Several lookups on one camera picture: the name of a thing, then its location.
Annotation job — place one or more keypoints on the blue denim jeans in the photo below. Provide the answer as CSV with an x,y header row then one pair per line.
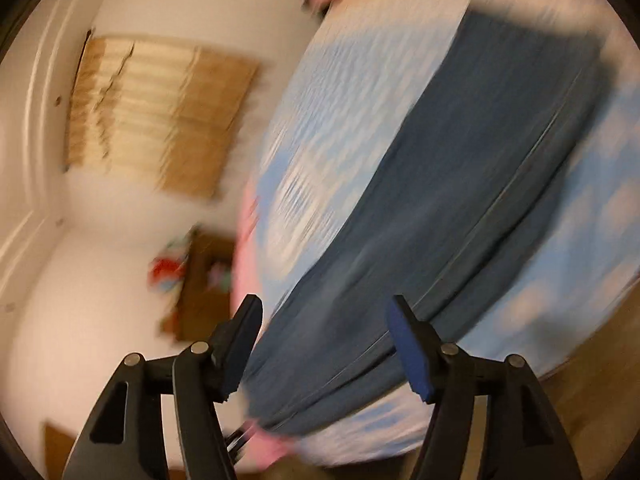
x,y
459,202

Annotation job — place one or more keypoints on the beige window curtain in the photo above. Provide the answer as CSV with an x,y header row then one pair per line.
x,y
159,112

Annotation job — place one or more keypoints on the brown wooden desk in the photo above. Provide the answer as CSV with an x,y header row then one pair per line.
x,y
204,296

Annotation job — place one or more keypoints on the bed with patterned sheet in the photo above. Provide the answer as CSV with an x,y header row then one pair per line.
x,y
367,65

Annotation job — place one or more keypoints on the red gift bag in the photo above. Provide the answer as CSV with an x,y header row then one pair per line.
x,y
166,272

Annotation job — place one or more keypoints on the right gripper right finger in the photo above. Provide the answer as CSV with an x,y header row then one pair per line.
x,y
523,437

